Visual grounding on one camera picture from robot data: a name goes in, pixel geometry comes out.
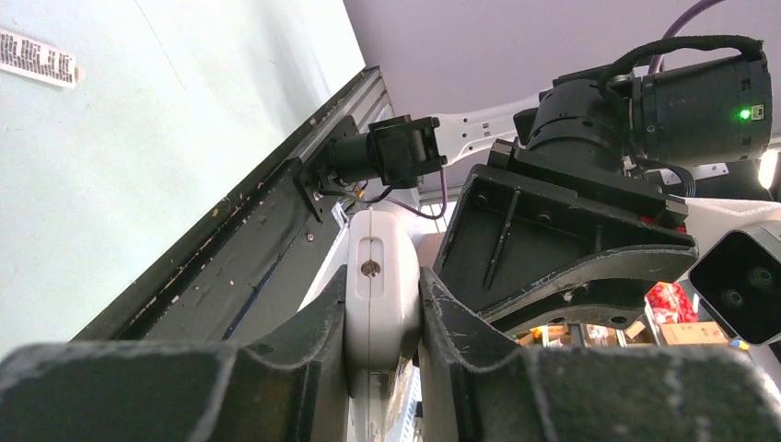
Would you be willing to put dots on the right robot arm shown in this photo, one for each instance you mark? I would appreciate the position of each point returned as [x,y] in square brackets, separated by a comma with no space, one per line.
[659,110]

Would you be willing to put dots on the white battery compartment cover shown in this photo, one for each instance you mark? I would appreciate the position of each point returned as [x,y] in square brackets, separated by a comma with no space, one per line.
[38,61]

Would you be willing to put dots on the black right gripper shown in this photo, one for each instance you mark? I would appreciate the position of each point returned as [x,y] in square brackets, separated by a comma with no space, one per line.
[560,240]

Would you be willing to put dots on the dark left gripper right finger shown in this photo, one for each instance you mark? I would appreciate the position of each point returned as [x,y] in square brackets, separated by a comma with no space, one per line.
[479,385]

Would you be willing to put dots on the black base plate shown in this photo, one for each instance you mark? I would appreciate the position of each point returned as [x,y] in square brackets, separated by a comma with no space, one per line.
[247,264]

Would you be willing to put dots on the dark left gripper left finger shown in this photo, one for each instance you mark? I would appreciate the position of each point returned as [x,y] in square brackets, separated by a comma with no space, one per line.
[289,385]

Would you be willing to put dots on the white remote control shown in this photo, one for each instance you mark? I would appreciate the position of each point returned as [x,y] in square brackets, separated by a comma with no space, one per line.
[383,321]

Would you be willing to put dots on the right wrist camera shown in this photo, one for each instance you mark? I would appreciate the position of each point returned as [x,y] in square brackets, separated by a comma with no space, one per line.
[737,274]

